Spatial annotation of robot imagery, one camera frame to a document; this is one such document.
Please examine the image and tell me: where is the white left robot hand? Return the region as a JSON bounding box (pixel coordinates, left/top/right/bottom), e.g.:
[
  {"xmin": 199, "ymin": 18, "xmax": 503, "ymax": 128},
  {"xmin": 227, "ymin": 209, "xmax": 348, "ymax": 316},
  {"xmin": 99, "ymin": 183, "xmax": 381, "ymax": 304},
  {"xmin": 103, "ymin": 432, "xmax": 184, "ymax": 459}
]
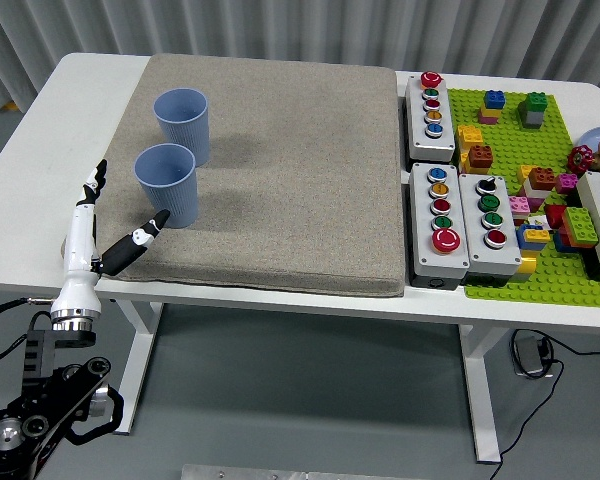
[{"xmin": 48, "ymin": 159, "xmax": 171, "ymax": 321}]

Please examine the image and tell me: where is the blue ribbed plastic cup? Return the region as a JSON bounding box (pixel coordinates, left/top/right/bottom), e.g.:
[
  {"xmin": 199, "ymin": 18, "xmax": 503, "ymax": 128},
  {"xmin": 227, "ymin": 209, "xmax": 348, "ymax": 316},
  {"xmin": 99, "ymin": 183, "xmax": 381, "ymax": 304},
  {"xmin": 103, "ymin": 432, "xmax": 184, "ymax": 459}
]
[
  {"xmin": 152, "ymin": 88, "xmax": 212, "ymax": 169},
  {"xmin": 133, "ymin": 143, "xmax": 200, "ymax": 230}
]

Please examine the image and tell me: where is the white table leg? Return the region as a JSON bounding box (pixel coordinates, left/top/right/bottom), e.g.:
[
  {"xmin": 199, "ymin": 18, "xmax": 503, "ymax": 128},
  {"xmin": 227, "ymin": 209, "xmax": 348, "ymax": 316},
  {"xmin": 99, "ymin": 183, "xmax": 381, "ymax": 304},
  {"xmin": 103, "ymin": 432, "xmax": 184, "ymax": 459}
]
[
  {"xmin": 110, "ymin": 299, "xmax": 164, "ymax": 435},
  {"xmin": 457, "ymin": 323, "xmax": 502, "ymax": 464}
]

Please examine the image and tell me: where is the grey-brown fabric mat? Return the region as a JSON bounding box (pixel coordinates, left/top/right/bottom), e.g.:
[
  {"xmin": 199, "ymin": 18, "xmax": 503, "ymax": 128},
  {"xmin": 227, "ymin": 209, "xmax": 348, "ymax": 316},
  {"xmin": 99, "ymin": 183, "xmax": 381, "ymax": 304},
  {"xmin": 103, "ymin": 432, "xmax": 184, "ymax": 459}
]
[{"xmin": 60, "ymin": 53, "xmax": 407, "ymax": 299}]

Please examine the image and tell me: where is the grey pleated curtain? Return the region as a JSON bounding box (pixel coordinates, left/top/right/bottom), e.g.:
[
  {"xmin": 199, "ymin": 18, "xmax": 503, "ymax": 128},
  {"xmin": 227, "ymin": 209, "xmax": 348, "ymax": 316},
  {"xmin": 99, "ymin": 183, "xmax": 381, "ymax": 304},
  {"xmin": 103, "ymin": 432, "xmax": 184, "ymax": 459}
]
[{"xmin": 0, "ymin": 0, "xmax": 600, "ymax": 114}]

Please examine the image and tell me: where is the five-button box large red mushroom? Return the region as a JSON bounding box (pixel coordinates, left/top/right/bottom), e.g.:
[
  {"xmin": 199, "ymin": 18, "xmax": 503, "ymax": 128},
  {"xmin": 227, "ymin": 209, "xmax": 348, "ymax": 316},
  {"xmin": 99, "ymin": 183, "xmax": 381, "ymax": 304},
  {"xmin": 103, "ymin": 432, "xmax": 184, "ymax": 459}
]
[{"xmin": 407, "ymin": 162, "xmax": 472, "ymax": 291}]

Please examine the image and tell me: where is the narrow five-button control box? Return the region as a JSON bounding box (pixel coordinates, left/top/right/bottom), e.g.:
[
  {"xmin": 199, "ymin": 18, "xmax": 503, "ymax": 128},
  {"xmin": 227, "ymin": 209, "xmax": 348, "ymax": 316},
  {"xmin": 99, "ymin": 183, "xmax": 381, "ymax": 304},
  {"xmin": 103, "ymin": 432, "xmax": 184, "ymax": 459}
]
[{"xmin": 403, "ymin": 71, "xmax": 457, "ymax": 164}]

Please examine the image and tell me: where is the brown toy brick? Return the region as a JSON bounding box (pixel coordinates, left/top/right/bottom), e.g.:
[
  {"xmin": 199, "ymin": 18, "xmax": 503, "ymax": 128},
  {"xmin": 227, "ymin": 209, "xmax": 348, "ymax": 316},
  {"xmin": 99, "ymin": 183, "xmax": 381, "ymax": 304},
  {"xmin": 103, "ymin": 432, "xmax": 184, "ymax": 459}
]
[{"xmin": 467, "ymin": 144, "xmax": 495, "ymax": 170}]

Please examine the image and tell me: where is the green studded baseplate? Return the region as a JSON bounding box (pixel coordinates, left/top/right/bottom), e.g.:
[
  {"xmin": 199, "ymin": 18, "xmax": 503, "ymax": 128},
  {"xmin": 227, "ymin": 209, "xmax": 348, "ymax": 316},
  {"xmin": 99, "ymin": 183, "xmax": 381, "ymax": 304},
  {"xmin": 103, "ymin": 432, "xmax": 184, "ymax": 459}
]
[{"xmin": 447, "ymin": 87, "xmax": 600, "ymax": 310}]

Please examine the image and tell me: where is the grey power adapter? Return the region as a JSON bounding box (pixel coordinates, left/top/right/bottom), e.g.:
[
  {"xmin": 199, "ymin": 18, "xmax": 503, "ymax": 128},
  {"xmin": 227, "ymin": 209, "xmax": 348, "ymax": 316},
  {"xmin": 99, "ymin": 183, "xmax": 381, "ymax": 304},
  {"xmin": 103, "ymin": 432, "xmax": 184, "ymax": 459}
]
[{"xmin": 512, "ymin": 335, "xmax": 551, "ymax": 378}]

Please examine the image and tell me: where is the orange-brown toy brick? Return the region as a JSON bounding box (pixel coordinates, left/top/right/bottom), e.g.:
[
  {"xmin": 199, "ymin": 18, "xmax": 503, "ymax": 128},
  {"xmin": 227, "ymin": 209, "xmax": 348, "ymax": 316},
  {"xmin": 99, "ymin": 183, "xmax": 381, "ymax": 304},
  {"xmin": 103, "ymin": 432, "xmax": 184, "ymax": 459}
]
[{"xmin": 527, "ymin": 166, "xmax": 556, "ymax": 191}]

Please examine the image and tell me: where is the grey toy brick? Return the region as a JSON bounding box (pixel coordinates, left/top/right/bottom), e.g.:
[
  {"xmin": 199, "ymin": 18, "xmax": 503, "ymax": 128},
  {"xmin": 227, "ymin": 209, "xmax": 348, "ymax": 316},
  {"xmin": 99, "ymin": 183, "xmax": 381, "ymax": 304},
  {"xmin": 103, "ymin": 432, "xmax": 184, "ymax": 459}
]
[{"xmin": 518, "ymin": 102, "xmax": 546, "ymax": 130}]

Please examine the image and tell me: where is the red toy brick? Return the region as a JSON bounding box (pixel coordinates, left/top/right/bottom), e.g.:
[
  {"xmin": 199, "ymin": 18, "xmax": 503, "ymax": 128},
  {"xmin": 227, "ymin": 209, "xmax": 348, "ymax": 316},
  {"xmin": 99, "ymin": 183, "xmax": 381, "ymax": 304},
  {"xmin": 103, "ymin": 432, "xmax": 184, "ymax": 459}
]
[{"xmin": 544, "ymin": 204, "xmax": 569, "ymax": 229}]

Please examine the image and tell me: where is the lime green toy brick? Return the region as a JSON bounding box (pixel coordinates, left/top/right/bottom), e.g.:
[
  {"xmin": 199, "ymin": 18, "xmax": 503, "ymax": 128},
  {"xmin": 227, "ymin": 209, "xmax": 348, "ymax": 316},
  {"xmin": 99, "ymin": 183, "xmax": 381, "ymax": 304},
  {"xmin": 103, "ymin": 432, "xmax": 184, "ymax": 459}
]
[{"xmin": 562, "ymin": 206, "xmax": 600, "ymax": 246}]

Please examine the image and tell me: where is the red toy fruit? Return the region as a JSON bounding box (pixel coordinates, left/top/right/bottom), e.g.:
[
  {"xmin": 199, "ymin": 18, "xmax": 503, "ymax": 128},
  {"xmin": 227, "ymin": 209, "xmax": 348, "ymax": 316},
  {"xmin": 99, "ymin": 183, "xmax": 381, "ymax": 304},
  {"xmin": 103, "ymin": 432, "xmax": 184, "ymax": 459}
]
[{"xmin": 567, "ymin": 144, "xmax": 595, "ymax": 175}]

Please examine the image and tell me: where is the white push-button control box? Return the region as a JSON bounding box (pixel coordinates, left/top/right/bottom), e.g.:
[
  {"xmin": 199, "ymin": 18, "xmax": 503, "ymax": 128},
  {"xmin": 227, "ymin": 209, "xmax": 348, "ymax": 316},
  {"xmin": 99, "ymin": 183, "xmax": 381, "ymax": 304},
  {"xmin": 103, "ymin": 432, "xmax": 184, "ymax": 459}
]
[{"xmin": 575, "ymin": 170, "xmax": 600, "ymax": 271}]

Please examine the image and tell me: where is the light blue plate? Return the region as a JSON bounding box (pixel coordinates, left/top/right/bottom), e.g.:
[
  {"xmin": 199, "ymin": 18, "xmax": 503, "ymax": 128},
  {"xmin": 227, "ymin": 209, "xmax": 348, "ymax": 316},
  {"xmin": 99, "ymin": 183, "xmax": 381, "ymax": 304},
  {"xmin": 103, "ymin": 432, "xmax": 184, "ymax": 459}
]
[{"xmin": 578, "ymin": 126, "xmax": 600, "ymax": 162}]

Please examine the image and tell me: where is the four-button box black switch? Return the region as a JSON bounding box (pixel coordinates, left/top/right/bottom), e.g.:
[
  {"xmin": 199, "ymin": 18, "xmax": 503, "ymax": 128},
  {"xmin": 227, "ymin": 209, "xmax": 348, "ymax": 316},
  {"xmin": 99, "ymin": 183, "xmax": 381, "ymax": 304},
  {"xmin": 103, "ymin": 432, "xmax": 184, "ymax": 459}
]
[{"xmin": 458, "ymin": 172, "xmax": 524, "ymax": 289}]

